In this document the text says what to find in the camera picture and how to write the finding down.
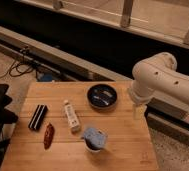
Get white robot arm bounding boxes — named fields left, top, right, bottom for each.
left=128, top=52, right=189, bottom=107

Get blue object on floor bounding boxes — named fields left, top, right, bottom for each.
left=38, top=74, right=54, bottom=82

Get black rectangular box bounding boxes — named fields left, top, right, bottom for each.
left=28, top=105, right=48, bottom=131

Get black floor cables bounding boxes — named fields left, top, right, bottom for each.
left=0, top=46, right=52, bottom=84

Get white tube bottle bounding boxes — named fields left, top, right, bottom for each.
left=64, top=100, right=81, bottom=133

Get dark ceramic bowl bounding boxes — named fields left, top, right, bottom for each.
left=87, top=84, right=118, bottom=109

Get metal floor rail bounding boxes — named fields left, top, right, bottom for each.
left=0, top=26, right=189, bottom=125

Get cup with blue cloth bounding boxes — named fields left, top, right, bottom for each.
left=81, top=127, right=107, bottom=153

